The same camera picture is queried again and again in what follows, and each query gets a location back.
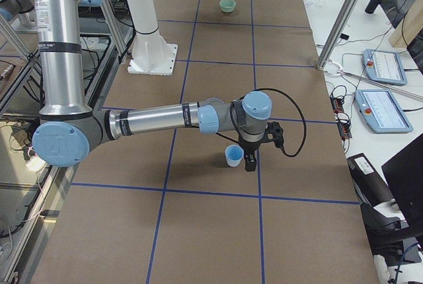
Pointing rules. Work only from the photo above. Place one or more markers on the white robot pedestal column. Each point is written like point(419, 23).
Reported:
point(151, 54)

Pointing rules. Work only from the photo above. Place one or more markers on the mint green bowl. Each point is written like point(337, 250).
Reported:
point(227, 6)

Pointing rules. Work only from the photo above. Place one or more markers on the far blue teach pendant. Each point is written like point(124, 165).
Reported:
point(384, 67)

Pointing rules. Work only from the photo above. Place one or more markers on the black monitor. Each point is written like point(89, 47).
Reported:
point(404, 177)

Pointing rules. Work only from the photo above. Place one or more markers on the small black square pad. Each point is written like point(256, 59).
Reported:
point(344, 36)

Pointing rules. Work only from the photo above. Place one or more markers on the near blue teach pendant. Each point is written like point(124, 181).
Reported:
point(381, 111)

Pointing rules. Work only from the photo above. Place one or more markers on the blue teach pendant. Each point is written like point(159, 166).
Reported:
point(381, 111)
point(384, 67)

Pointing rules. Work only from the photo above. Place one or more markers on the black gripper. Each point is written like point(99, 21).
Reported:
point(249, 147)

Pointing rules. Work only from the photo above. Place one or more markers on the aluminium frame post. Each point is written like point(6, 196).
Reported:
point(338, 27)

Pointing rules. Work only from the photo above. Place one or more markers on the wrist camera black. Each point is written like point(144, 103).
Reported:
point(275, 134)

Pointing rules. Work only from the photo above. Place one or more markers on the aluminium truss frame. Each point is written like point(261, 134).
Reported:
point(56, 181)

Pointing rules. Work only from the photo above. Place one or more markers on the light blue plastic cup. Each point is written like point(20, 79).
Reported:
point(233, 155)

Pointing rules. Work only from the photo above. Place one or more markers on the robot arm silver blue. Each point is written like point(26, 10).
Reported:
point(70, 129)

